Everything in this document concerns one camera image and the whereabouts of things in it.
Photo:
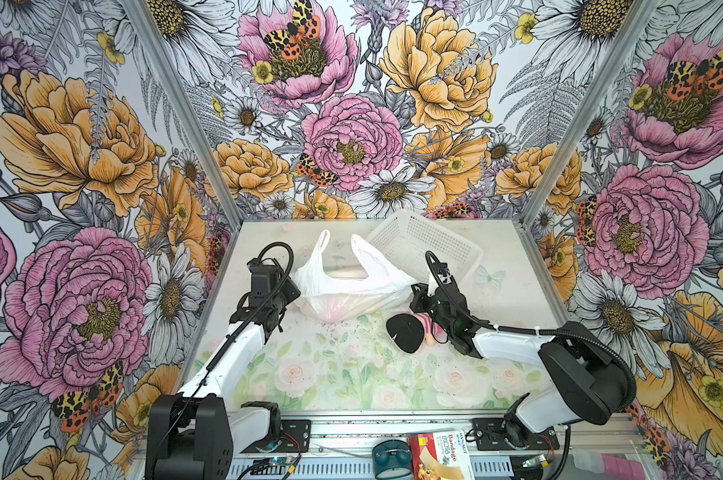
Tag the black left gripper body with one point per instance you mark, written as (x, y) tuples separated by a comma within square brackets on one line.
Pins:
[(289, 294)]

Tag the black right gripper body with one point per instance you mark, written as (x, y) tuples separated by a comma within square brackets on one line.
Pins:
[(427, 304)]

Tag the white plastic bag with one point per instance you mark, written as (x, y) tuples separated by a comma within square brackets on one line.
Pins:
[(333, 298)]

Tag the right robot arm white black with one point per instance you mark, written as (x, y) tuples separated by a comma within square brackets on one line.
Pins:
[(591, 381)]

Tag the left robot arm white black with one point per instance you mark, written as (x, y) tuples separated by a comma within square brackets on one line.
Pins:
[(190, 435)]

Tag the pink toy food piece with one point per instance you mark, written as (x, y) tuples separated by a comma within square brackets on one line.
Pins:
[(434, 334)]

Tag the white plastic mesh basket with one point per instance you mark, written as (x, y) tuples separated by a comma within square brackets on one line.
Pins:
[(404, 238)]

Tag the red white bandage box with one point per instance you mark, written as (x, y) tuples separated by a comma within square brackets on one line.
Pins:
[(441, 456)]

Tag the teal round tape dispenser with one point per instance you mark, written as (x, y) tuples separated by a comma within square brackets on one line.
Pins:
[(392, 459)]

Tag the pink transparent packet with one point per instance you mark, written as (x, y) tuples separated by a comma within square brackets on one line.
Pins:
[(608, 465)]

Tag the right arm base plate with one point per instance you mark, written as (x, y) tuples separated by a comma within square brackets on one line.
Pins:
[(498, 434)]

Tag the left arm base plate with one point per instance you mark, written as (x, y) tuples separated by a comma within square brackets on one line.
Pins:
[(293, 438)]

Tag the aluminium corner post left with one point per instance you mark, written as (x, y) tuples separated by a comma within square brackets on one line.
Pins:
[(164, 71)]

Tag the aluminium corner post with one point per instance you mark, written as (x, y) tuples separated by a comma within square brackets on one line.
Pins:
[(164, 71), (625, 42)]

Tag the aluminium corner post right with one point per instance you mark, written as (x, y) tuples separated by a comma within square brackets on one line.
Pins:
[(625, 42)]

